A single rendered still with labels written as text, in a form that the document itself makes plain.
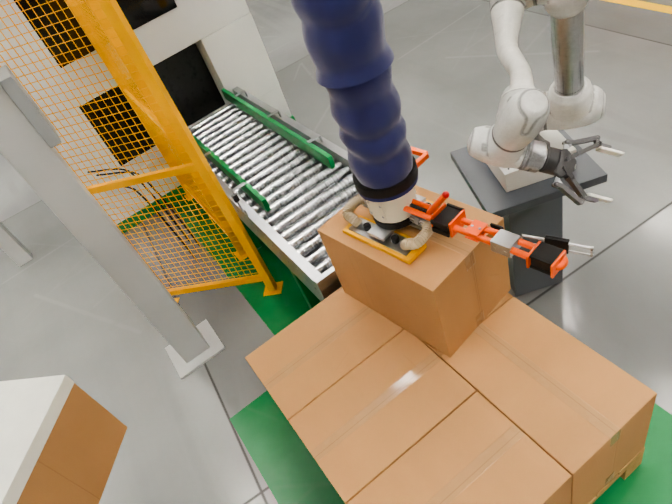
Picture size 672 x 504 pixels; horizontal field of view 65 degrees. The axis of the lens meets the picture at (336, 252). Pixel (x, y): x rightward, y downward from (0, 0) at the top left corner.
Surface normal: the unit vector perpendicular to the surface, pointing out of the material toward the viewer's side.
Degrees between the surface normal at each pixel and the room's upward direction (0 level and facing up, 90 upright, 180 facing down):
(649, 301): 0
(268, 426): 0
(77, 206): 90
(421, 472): 0
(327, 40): 74
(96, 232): 90
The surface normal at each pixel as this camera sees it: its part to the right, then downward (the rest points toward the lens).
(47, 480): 0.95, -0.15
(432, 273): -0.29, -0.69
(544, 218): 0.16, 0.65
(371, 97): 0.40, 0.73
